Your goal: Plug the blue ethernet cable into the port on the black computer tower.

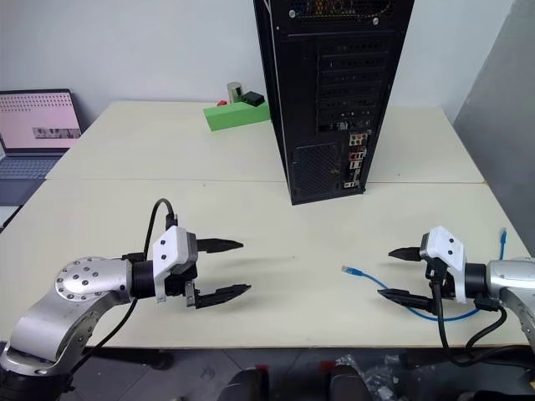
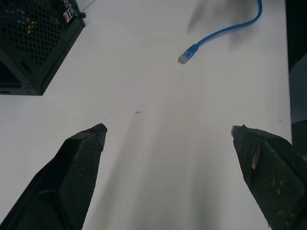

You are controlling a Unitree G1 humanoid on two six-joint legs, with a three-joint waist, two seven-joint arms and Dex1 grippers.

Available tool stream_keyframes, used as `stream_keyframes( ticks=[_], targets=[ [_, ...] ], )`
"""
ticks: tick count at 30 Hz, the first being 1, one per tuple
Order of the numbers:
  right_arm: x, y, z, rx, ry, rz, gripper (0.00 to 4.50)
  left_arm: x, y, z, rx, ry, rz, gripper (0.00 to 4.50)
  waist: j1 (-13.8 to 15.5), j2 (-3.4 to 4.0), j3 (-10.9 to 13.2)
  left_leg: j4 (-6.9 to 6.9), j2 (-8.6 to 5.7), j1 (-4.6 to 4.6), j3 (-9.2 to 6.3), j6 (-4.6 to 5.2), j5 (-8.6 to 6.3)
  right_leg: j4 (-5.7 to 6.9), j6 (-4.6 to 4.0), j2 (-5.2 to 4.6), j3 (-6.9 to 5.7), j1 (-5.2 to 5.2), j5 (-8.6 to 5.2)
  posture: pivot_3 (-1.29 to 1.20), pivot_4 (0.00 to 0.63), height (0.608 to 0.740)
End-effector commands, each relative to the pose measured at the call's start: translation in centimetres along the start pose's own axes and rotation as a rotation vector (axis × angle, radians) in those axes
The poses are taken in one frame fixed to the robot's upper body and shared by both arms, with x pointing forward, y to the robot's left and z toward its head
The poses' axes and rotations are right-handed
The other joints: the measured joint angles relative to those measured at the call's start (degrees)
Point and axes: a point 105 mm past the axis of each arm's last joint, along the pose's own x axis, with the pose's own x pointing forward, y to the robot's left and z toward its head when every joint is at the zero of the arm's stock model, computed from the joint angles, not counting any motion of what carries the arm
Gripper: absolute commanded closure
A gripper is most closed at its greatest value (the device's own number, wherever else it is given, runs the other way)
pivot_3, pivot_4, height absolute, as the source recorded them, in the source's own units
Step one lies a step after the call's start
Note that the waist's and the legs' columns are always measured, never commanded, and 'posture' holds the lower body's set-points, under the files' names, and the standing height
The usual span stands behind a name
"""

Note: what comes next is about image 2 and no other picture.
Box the blue ethernet cable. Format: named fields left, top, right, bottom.
left=177, top=0, right=263, bottom=65

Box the black perforated computer case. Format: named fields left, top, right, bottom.
left=0, top=0, right=86, bottom=96

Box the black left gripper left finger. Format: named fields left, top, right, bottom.
left=0, top=123, right=108, bottom=230

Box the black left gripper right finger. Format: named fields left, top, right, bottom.
left=230, top=124, right=307, bottom=230

